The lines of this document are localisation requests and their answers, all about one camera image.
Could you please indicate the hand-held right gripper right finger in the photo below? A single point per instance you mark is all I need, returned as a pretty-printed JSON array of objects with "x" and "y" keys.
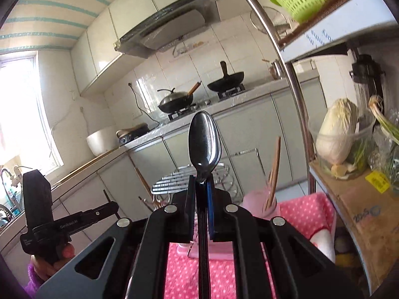
[{"x": 210, "y": 211}]

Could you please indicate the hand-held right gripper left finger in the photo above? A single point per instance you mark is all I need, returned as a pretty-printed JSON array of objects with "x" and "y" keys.
[{"x": 190, "y": 211}]

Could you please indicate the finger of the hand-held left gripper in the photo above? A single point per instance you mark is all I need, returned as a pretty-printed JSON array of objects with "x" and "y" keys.
[{"x": 98, "y": 213}]

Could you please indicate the pink plastic cup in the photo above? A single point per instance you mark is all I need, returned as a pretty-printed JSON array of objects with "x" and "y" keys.
[{"x": 255, "y": 202}]

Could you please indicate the wooden chopstick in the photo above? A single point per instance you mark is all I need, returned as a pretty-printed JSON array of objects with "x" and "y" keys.
[
  {"x": 276, "y": 155},
  {"x": 268, "y": 199},
  {"x": 271, "y": 187}
]

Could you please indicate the black metal spoon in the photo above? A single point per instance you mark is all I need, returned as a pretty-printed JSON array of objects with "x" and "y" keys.
[{"x": 204, "y": 143}]

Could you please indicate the person's left forearm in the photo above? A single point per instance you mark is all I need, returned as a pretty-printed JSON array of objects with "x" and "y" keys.
[{"x": 32, "y": 283}]

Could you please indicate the person's left hand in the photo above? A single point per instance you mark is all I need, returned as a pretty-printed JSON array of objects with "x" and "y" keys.
[{"x": 46, "y": 268}]

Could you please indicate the pink plastic drip tray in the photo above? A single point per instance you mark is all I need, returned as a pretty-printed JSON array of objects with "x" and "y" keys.
[{"x": 218, "y": 252}]

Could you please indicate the wooden stick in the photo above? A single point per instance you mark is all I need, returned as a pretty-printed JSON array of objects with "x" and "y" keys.
[{"x": 141, "y": 180}]

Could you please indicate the large white bowl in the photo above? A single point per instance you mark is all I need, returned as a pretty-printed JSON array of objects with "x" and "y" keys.
[{"x": 101, "y": 141}]

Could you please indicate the grey base cabinets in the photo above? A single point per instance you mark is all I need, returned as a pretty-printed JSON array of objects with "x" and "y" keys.
[{"x": 265, "y": 149}]

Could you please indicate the pink polka-dot blanket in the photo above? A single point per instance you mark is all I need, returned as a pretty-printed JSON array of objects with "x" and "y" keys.
[{"x": 299, "y": 211}]

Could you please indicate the window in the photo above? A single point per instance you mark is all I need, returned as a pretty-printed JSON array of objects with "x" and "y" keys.
[{"x": 21, "y": 109}]

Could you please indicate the gas stove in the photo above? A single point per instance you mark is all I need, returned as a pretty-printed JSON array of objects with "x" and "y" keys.
[{"x": 230, "y": 95}]

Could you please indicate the black wok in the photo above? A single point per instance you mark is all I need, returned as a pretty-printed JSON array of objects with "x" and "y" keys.
[{"x": 226, "y": 82}]

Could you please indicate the yellow round object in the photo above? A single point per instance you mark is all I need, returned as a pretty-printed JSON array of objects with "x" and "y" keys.
[{"x": 344, "y": 252}]

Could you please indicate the cardboard box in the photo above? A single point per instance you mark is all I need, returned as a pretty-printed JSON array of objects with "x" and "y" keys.
[{"x": 358, "y": 218}]

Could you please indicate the napa cabbage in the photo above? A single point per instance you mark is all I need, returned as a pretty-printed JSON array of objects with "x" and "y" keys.
[{"x": 338, "y": 130}]

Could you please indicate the metal kettle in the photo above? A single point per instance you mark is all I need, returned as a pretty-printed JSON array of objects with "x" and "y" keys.
[{"x": 276, "y": 70}]

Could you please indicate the white upper cabinets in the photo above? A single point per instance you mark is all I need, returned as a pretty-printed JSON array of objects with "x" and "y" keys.
[{"x": 90, "y": 56}]

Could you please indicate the clear plastic container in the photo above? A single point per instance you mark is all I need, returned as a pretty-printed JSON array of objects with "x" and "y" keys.
[{"x": 364, "y": 143}]

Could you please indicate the yellow sticker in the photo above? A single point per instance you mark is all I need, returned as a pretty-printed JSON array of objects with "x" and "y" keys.
[{"x": 377, "y": 182}]

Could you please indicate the chrome shelf pole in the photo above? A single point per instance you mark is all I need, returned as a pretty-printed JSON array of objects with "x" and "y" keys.
[{"x": 280, "y": 56}]

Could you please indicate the clear plastic bag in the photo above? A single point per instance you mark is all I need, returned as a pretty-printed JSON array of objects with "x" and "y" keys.
[{"x": 386, "y": 158}]

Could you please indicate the range hood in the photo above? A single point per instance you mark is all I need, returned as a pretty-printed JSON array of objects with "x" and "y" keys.
[{"x": 168, "y": 25}]

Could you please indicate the green onions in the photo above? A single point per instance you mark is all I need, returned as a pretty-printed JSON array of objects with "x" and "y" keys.
[{"x": 383, "y": 118}]

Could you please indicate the metal mesh strainer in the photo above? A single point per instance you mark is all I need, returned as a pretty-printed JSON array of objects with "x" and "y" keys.
[{"x": 269, "y": 20}]

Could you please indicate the printed shelf board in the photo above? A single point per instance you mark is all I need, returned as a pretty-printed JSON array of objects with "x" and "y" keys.
[{"x": 311, "y": 37}]

